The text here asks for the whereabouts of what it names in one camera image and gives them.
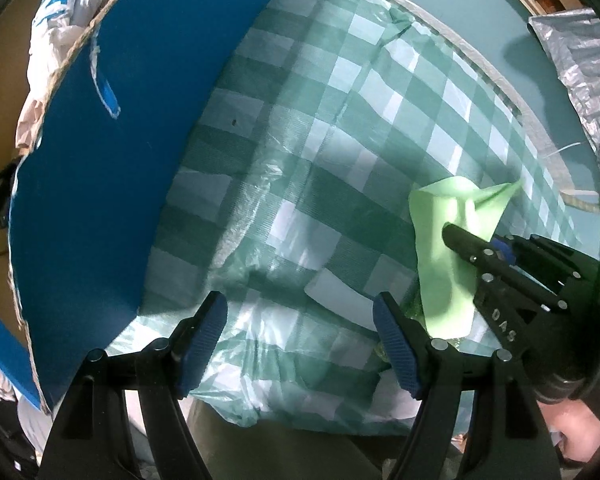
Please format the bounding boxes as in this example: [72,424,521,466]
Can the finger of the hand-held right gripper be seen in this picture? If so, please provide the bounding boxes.
[442,223,507,282]
[490,233,599,287]

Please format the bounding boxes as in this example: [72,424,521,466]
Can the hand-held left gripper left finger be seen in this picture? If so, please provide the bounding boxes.
[39,290,229,480]

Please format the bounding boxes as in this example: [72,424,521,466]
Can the green checked plastic sheet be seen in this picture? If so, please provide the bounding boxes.
[105,0,582,437]

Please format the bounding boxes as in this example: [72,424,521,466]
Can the black sock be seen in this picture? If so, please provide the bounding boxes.
[0,159,20,231]

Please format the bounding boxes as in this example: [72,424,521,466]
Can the blue-edged cardboard box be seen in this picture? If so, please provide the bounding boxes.
[0,0,291,416]

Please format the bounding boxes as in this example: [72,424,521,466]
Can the person's olive shirt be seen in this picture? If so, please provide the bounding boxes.
[187,394,417,480]

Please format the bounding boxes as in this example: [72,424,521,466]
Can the person's right hand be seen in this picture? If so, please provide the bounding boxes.
[540,394,600,467]

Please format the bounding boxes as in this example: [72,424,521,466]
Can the white sock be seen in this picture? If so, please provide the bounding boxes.
[26,0,105,102]

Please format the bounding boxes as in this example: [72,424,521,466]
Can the beige corrugated hose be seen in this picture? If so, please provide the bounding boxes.
[561,189,600,214]

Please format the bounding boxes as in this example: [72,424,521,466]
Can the silver foil sheet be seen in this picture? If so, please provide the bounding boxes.
[527,7,600,152]

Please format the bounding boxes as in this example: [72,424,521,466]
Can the light green cloth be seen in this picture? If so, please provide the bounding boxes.
[409,176,527,341]

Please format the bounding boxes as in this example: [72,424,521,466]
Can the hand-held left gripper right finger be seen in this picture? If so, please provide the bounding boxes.
[372,291,563,480]

